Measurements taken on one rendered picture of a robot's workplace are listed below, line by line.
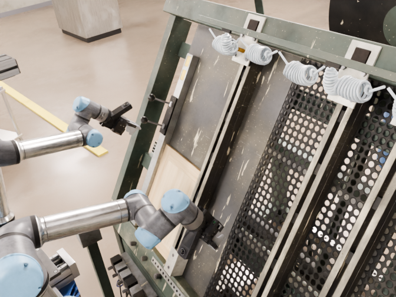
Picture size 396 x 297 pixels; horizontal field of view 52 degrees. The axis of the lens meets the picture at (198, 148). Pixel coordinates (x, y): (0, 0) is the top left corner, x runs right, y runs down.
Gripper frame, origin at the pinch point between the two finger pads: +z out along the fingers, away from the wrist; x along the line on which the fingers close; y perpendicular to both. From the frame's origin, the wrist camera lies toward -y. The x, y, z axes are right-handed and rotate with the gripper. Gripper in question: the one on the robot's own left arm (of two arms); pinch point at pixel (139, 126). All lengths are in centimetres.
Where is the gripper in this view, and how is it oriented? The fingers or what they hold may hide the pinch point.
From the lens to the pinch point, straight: 207.6
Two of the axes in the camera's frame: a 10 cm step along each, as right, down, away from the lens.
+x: 5.1, 4.4, -7.3
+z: 6.7, 3.2, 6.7
